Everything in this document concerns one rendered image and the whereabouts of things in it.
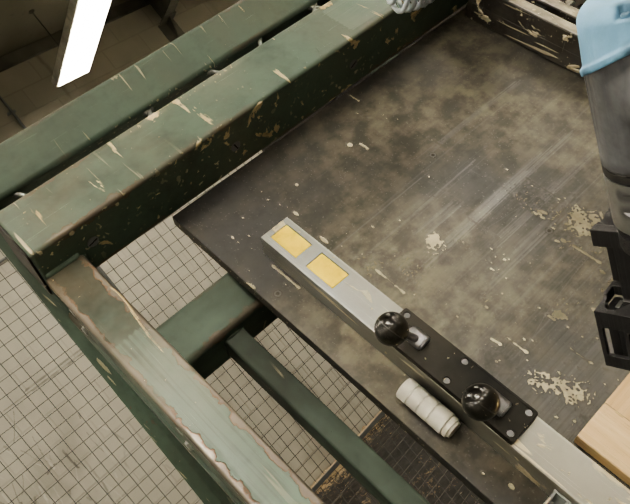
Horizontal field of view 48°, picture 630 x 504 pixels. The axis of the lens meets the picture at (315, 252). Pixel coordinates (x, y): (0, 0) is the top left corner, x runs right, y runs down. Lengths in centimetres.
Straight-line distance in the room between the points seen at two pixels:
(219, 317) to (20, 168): 66
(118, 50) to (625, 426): 610
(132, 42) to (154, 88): 516
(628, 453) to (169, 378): 53
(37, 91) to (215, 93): 526
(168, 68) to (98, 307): 80
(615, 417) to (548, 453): 11
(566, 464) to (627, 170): 45
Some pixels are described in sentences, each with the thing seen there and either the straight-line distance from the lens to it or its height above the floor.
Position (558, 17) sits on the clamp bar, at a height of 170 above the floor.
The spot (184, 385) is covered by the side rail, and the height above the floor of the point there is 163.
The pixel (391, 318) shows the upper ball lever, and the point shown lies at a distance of 75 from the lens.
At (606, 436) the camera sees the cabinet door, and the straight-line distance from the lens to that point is 89.
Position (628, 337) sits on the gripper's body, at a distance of 55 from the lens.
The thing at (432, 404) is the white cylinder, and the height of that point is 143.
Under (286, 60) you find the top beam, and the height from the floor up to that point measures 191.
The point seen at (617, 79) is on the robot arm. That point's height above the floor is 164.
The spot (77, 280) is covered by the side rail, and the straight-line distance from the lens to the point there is 98.
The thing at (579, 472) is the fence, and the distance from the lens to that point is 85.
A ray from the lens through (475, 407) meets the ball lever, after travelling 72.
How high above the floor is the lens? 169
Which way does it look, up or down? 2 degrees down
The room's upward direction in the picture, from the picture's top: 39 degrees counter-clockwise
